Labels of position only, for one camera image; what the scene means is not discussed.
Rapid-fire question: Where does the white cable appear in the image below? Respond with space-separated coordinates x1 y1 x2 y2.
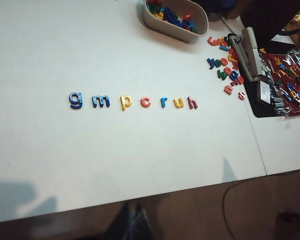
216 12 244 36

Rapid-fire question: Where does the black floor cable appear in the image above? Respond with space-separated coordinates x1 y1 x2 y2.
221 179 275 240

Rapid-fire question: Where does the dark red letter h magnet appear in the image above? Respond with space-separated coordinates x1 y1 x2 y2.
187 96 199 111

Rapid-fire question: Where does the yellow letter u magnet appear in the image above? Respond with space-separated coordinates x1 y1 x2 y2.
171 97 185 109

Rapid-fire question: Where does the yellow letter p magnet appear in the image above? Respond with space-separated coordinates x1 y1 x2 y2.
120 95 134 112

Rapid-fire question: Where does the black bag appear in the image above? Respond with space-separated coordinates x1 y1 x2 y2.
239 0 300 44

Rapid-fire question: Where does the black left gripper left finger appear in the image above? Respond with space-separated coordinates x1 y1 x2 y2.
107 202 131 240

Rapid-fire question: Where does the blue rubber slipper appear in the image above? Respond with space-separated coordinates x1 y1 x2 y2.
196 0 241 23

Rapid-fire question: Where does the red letter magnet bag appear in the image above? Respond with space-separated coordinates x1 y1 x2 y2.
259 48 300 119

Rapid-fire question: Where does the blue letter m magnet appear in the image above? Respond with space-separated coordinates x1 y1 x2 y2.
91 96 111 109

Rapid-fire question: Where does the beige oval pulp tray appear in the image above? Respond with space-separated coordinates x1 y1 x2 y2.
142 0 210 44

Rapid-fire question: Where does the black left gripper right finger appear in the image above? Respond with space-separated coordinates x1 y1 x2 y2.
132 203 153 240

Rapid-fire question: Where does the beige grey stapler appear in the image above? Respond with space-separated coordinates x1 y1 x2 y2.
227 26 271 83

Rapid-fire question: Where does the blue letter g magnet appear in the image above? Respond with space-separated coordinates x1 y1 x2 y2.
68 91 84 110

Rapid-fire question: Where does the small grey box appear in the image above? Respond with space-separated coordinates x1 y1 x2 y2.
256 79 274 103

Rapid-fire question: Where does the green letter w magnet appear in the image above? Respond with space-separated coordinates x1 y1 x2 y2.
216 69 229 81

